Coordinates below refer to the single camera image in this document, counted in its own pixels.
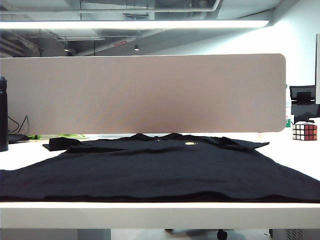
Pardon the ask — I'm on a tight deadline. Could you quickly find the thin black cable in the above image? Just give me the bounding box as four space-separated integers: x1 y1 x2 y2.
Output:
7 114 31 135

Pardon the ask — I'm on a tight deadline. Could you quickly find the long white light strip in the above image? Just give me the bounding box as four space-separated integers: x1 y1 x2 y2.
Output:
0 19 270 30

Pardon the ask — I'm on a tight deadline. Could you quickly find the beige desk divider panel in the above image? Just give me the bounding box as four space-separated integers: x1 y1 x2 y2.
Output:
0 53 287 136

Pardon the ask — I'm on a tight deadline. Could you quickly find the white board panel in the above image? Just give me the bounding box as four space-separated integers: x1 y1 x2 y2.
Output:
315 33 320 105

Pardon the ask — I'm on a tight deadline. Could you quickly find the black chair wheel base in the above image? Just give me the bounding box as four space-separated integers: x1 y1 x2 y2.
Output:
164 228 229 240

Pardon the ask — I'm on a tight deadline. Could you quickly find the black fabric pouch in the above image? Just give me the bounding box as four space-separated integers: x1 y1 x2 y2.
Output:
8 134 31 145

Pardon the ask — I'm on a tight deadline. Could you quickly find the black water bottle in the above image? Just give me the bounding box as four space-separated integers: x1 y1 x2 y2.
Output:
0 75 10 153

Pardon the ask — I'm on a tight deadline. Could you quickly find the black polo shirt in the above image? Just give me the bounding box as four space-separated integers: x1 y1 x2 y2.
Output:
0 132 320 204

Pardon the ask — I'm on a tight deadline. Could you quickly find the Rubik's cube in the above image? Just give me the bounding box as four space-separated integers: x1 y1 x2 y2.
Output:
292 122 319 141

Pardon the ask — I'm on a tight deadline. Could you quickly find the black mesh office chair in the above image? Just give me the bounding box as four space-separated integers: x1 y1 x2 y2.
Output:
289 84 320 125

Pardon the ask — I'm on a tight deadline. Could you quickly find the vented grey cabinet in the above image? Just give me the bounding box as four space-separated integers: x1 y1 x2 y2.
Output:
271 228 305 240

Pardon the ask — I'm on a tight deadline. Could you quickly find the green plastic object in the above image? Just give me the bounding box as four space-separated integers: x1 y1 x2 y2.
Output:
26 133 86 140

